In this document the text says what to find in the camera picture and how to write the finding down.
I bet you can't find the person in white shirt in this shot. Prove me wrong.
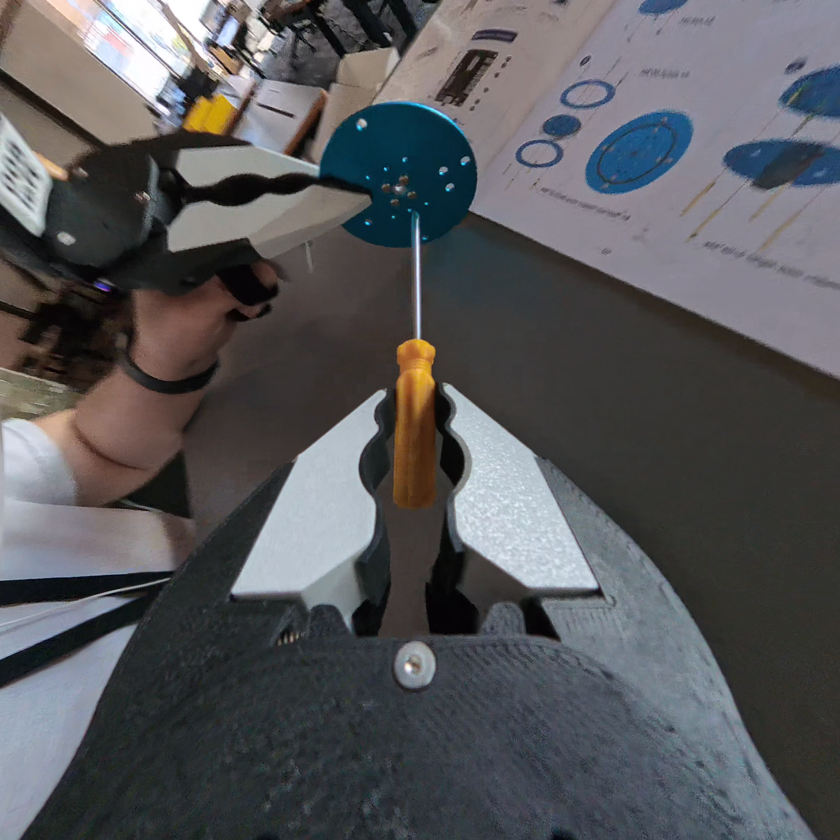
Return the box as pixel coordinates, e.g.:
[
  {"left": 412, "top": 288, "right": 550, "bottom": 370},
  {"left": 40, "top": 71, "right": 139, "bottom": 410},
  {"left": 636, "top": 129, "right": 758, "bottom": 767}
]
[{"left": 0, "top": 416, "right": 198, "bottom": 840}]

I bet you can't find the white box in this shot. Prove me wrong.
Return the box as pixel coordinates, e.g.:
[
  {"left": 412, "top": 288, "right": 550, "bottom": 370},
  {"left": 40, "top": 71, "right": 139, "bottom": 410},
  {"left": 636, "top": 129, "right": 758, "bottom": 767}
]
[{"left": 326, "top": 47, "right": 403, "bottom": 158}]

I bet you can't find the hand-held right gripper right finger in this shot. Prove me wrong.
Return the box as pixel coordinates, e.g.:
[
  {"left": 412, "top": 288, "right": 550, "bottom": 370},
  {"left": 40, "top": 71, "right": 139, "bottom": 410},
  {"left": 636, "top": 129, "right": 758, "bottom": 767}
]
[{"left": 427, "top": 382, "right": 601, "bottom": 636}]

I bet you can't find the open instruction booklet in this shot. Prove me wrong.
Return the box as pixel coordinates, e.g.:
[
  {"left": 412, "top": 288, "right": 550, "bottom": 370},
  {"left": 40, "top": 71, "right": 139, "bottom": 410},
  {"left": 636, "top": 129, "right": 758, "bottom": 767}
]
[{"left": 377, "top": 0, "right": 840, "bottom": 382}]

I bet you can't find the person's left forearm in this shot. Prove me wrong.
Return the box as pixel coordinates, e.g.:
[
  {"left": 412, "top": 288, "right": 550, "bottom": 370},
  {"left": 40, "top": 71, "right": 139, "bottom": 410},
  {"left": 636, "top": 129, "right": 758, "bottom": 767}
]
[{"left": 66, "top": 364, "right": 221, "bottom": 508}]

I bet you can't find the blue round metal plate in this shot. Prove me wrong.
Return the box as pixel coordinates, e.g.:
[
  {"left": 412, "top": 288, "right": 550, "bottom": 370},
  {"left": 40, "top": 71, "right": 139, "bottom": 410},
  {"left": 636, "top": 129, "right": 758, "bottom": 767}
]
[{"left": 319, "top": 101, "right": 478, "bottom": 249}]

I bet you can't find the wooden table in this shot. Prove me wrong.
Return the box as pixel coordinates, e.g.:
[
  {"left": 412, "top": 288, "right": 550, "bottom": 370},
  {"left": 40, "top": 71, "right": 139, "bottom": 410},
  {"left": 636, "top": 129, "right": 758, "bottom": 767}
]
[{"left": 233, "top": 79, "right": 329, "bottom": 157}]

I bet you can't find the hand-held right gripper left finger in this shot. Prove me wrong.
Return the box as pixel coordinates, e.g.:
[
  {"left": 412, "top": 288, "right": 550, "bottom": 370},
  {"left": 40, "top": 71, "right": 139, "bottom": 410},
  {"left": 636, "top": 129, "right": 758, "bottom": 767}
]
[{"left": 231, "top": 387, "right": 395, "bottom": 636}]

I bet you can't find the black wristband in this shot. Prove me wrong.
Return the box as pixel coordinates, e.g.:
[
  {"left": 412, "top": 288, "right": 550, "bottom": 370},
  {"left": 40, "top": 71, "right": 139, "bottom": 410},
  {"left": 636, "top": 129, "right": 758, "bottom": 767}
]
[{"left": 117, "top": 335, "right": 221, "bottom": 396}]

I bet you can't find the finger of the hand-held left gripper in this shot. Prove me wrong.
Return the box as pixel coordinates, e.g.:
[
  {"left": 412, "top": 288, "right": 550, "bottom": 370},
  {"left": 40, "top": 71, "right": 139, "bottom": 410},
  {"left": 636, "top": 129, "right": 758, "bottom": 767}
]
[
  {"left": 172, "top": 143, "right": 326, "bottom": 198},
  {"left": 164, "top": 177, "right": 371, "bottom": 262}
]

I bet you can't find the dark grey desk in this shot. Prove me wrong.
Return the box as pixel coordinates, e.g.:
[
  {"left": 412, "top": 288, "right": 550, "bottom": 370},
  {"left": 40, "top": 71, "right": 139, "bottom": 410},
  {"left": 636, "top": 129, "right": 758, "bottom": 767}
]
[{"left": 184, "top": 213, "right": 840, "bottom": 815}]

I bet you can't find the orange handled screwdriver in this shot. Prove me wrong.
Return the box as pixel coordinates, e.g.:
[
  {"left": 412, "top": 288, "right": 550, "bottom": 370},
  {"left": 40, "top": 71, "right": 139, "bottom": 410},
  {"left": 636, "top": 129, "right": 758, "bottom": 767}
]
[{"left": 392, "top": 211, "right": 437, "bottom": 509}]

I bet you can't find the black strap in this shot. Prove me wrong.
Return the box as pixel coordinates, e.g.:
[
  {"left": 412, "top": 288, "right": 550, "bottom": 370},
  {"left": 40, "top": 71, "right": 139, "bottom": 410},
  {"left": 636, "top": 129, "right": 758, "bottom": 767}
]
[
  {"left": 0, "top": 591, "right": 166, "bottom": 688},
  {"left": 0, "top": 570, "right": 175, "bottom": 609}
]

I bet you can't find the yellow box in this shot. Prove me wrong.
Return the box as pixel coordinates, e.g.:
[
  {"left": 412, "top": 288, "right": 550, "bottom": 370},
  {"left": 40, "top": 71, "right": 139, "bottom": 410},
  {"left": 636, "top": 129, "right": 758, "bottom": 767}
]
[{"left": 182, "top": 94, "right": 234, "bottom": 135}]

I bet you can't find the person's left hand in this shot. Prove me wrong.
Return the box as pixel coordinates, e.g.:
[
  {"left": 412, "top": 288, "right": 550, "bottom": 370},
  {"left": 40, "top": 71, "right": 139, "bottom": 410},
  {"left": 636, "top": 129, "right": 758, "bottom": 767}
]
[{"left": 128, "top": 259, "right": 283, "bottom": 388}]

